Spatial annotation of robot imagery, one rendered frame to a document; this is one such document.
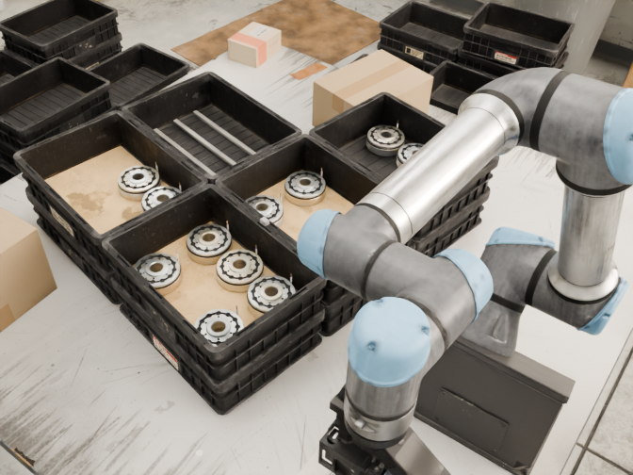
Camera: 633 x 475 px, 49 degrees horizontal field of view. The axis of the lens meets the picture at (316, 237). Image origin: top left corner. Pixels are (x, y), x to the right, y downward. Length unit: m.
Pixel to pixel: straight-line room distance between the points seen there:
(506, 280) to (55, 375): 0.96
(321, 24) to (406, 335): 3.75
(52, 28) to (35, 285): 1.80
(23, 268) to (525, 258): 1.07
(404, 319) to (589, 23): 3.24
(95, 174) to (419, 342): 1.35
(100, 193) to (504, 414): 1.08
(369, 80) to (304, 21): 2.23
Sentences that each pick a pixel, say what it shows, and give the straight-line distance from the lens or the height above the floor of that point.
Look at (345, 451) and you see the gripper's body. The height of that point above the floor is 1.25.
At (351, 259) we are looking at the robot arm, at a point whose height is 1.43.
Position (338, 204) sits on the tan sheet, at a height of 0.83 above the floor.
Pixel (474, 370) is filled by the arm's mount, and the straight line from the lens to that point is 1.31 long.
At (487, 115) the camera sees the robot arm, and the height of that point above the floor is 1.45.
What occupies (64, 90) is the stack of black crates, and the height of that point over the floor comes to 0.49.
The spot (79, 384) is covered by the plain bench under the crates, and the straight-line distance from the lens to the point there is 1.59.
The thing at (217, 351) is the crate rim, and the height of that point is 0.93.
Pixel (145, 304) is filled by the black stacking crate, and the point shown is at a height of 0.85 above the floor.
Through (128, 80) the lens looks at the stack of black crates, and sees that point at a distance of 3.11.
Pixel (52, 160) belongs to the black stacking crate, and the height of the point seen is 0.87.
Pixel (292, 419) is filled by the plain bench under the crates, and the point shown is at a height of 0.70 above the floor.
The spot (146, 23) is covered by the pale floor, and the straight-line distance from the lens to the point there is 4.39.
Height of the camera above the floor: 1.97
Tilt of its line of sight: 44 degrees down
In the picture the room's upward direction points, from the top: 2 degrees clockwise
